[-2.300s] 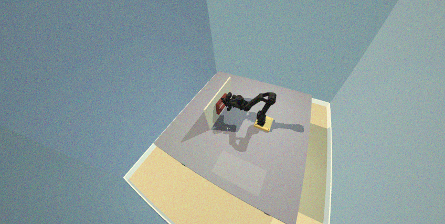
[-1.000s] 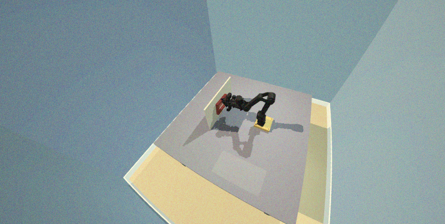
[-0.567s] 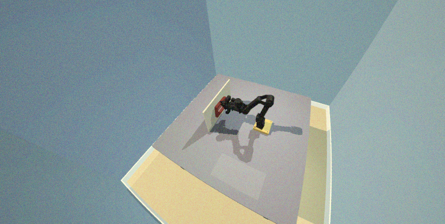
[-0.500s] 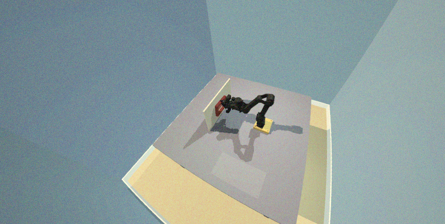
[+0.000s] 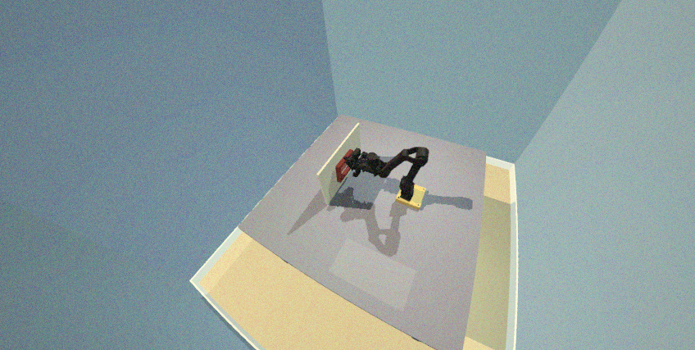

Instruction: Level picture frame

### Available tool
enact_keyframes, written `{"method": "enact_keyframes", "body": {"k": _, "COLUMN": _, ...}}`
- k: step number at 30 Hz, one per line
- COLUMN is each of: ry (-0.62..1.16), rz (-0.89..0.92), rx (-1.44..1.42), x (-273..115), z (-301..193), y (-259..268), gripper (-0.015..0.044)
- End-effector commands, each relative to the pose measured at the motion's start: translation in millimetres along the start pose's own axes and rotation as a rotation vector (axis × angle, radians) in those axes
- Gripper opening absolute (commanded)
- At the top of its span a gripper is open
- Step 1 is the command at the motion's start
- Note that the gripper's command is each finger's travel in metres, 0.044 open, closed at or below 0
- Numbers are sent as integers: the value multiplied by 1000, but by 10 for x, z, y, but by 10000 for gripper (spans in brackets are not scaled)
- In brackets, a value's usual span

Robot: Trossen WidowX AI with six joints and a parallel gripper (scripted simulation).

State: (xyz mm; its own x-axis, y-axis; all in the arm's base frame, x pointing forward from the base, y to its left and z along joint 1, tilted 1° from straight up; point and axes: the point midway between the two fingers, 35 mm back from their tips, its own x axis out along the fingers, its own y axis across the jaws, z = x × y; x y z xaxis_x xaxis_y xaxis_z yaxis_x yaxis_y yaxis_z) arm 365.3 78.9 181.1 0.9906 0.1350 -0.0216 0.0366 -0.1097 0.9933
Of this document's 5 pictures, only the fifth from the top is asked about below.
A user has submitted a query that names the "dark red picture frame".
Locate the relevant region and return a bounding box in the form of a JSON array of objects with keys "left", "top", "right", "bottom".
[{"left": 335, "top": 149, "right": 353, "bottom": 183}]

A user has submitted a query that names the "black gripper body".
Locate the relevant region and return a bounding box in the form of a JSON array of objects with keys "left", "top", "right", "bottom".
[{"left": 352, "top": 148, "right": 367, "bottom": 177}]

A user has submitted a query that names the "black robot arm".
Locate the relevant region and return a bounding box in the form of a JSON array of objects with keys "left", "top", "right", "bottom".
[{"left": 361, "top": 147, "right": 429, "bottom": 202}]

